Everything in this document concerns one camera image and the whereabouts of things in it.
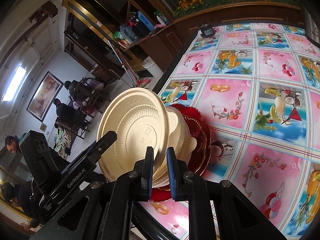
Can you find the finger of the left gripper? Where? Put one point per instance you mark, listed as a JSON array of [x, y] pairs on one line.
[[102, 144]]

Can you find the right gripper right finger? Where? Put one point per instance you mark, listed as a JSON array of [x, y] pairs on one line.
[[216, 210]]

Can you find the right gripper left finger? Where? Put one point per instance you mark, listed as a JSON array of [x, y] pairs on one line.
[[100, 211]]

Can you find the small beige plastic bowl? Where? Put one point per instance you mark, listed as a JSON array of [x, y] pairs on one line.
[[140, 119]]

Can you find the large beige plastic bowl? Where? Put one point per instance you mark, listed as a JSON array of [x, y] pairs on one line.
[[182, 142]]

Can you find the large red glass plate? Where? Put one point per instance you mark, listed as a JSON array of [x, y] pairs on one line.
[[199, 130]]

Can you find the white plastic bucket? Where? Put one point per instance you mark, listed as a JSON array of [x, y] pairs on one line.
[[152, 67]]

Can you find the colourful patterned tablecloth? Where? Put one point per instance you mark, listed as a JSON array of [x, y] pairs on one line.
[[257, 87]]

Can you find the framed wall painting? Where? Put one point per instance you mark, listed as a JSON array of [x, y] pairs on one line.
[[44, 95]]

